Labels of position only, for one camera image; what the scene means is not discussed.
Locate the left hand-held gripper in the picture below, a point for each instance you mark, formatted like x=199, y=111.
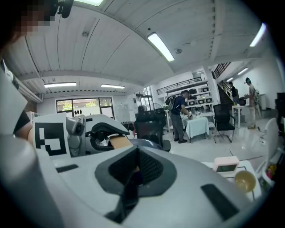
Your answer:
x=51, y=138

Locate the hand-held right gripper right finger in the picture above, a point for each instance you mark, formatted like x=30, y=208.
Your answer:
x=189, y=178

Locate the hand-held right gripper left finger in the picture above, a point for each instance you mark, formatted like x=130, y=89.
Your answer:
x=84, y=178

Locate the person's left forearm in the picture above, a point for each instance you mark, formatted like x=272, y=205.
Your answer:
x=31, y=133

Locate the white locker cabinet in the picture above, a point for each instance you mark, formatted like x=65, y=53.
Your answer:
x=123, y=111

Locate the pink digital clock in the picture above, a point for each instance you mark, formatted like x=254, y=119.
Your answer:
x=225, y=161

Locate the dark-framed window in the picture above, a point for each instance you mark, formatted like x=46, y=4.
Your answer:
x=64, y=104

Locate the large black mesh office chair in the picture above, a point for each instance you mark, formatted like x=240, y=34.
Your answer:
x=147, y=129

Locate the ceiling strip light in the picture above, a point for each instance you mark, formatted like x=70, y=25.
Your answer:
x=112, y=86
x=242, y=71
x=229, y=79
x=257, y=35
x=89, y=2
x=60, y=84
x=160, y=46

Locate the table with pale green cloth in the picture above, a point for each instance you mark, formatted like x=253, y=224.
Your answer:
x=197, y=127

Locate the beige bowl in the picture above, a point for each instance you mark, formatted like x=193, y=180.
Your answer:
x=245, y=181

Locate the black standing fan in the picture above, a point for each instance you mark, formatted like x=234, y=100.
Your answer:
x=157, y=109

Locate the small white flower pot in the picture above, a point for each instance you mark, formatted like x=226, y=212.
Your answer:
x=197, y=113

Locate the black cantilever visitor chair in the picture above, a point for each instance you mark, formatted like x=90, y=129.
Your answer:
x=222, y=115

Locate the colourful toys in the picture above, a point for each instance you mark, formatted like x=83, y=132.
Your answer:
x=270, y=171

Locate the white metal shelving unit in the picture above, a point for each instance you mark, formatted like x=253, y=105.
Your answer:
x=200, y=93

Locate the white rectangular table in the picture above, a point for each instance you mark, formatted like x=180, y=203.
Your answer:
x=237, y=107

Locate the dark staircase with railing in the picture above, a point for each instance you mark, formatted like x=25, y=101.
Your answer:
x=225, y=93

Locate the dark round pot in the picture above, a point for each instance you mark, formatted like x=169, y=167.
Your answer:
x=242, y=101

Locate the white plastic chair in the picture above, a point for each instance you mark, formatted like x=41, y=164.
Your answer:
x=272, y=133

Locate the person's face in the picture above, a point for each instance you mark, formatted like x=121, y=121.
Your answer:
x=26, y=24

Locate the black head-worn camera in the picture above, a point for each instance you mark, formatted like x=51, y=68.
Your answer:
x=65, y=9

